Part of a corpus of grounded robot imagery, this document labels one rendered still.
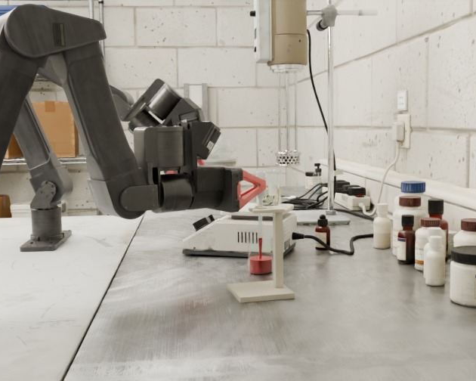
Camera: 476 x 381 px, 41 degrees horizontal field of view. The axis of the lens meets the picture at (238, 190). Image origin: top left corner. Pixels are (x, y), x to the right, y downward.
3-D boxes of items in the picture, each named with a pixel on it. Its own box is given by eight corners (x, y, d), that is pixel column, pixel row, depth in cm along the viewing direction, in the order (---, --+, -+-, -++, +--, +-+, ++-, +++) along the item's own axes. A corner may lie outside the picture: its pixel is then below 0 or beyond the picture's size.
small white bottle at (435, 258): (433, 287, 95) (434, 238, 94) (421, 283, 98) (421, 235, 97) (449, 285, 96) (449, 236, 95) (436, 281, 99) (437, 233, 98)
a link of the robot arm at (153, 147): (166, 125, 99) (93, 127, 92) (195, 125, 92) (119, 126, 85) (168, 200, 100) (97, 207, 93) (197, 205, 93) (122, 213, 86)
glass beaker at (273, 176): (287, 207, 124) (287, 166, 123) (270, 211, 120) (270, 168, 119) (264, 205, 128) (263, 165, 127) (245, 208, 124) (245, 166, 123)
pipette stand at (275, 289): (240, 303, 88) (239, 211, 87) (227, 289, 96) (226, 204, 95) (295, 298, 90) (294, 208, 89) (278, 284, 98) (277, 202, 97)
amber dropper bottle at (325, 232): (322, 247, 127) (322, 212, 127) (333, 249, 125) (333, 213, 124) (311, 249, 125) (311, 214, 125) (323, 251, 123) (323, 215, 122)
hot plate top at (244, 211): (217, 215, 119) (217, 210, 119) (237, 206, 130) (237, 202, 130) (280, 216, 115) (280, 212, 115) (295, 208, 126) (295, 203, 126)
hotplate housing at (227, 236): (180, 255, 121) (178, 214, 120) (203, 243, 134) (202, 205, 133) (294, 261, 115) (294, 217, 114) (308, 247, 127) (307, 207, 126)
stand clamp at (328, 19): (279, 26, 158) (279, 4, 157) (273, 32, 169) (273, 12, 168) (378, 26, 160) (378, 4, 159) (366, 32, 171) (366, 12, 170)
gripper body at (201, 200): (205, 165, 104) (165, 168, 100) (242, 168, 96) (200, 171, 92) (205, 205, 105) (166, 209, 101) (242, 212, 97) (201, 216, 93)
